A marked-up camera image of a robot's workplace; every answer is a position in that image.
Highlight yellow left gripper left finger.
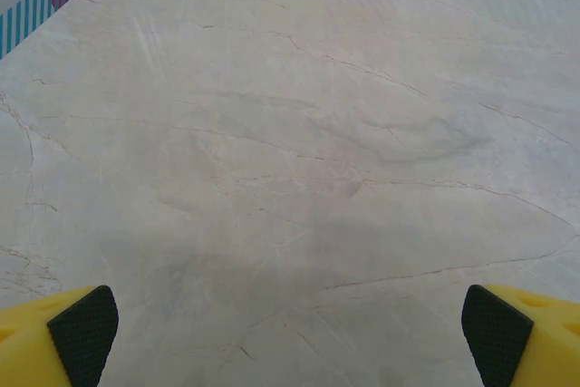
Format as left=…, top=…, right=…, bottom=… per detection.
left=0, top=285, right=120, bottom=387

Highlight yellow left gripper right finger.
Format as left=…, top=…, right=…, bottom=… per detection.
left=460, top=284, right=580, bottom=387

